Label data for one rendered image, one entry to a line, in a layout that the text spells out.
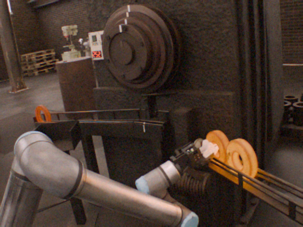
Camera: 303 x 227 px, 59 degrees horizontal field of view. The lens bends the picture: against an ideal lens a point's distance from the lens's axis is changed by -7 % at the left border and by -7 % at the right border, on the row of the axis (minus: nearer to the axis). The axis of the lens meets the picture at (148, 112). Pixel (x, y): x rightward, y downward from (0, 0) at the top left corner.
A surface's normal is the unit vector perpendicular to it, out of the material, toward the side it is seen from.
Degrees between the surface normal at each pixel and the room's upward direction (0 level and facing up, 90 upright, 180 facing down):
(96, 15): 90
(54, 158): 36
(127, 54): 90
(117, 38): 90
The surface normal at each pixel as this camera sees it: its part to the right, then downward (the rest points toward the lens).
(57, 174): 0.18, -0.18
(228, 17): -0.58, 0.31
